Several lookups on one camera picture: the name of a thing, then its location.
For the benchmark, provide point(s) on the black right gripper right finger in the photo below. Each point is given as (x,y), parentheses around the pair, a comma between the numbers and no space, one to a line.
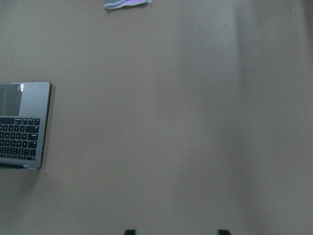
(223,232)

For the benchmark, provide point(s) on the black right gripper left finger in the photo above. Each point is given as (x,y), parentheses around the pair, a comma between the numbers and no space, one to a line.
(129,232)

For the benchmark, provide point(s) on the grey laptop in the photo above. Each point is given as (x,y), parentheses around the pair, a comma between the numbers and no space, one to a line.
(24,108)

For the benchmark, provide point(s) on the grey folded cloth stack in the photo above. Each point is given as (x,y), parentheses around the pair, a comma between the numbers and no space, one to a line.
(116,4)

